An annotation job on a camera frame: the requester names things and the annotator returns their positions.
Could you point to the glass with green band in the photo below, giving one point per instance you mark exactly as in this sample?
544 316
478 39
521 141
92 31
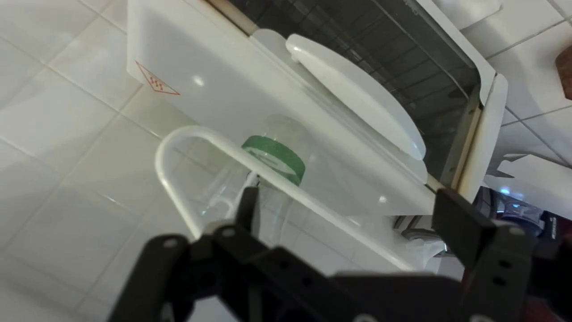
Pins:
274 153

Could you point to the white toaster oven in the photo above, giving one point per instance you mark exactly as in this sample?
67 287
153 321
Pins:
239 90

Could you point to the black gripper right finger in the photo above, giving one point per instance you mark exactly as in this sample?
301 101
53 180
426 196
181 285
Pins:
489 269

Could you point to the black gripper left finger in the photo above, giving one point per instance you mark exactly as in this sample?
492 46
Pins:
167 269

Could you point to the small brown wooden block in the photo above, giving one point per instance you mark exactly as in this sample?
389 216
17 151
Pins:
566 73

